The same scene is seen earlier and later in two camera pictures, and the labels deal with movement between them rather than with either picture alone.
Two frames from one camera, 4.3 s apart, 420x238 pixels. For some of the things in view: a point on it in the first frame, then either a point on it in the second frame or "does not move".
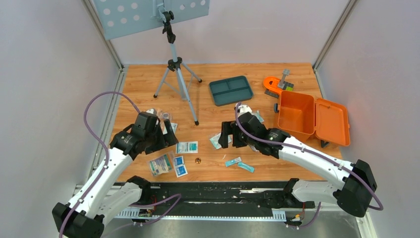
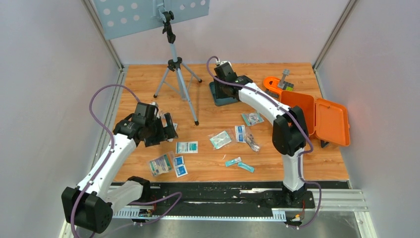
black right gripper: [227, 129] → [219, 94]
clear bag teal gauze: [215, 140] does not move
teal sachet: [246, 166] does not move
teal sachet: [229, 162] does not move
